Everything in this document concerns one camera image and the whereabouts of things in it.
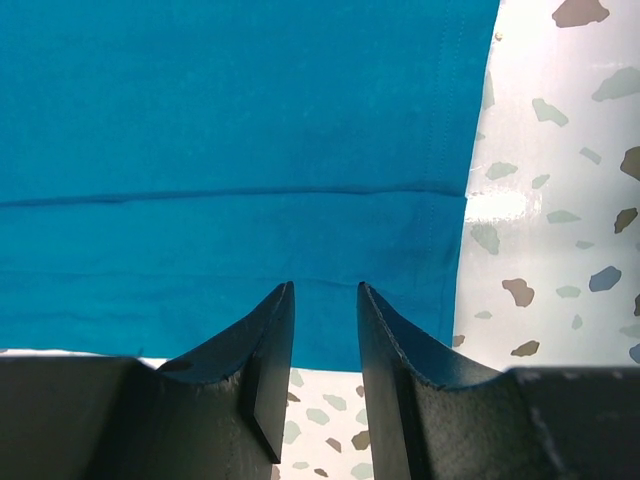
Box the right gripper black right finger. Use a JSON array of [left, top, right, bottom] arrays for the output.
[[357, 284, 639, 480]]

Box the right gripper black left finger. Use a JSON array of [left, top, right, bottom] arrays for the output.
[[1, 282, 295, 479]]

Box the blue t shirt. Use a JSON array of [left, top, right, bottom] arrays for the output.
[[1, 1, 499, 371]]

